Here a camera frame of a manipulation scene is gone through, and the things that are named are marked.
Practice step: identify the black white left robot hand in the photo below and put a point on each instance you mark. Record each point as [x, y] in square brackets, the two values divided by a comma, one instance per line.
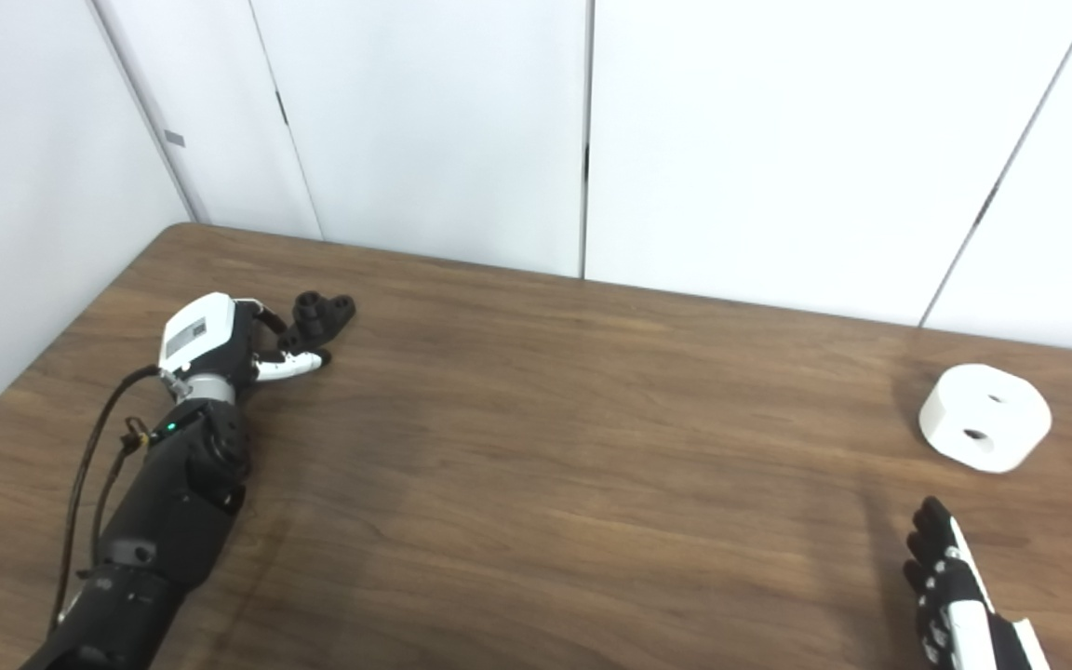
[201, 335]

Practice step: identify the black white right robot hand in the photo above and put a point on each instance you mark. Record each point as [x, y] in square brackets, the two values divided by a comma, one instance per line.
[959, 614]

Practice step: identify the black plastic holder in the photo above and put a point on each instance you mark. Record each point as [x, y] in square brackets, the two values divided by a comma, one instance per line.
[322, 314]

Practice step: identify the round white plastic piece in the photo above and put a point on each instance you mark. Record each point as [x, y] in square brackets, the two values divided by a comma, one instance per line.
[992, 409]

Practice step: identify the small grey wall tag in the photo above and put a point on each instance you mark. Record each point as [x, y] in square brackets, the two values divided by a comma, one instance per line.
[174, 139]

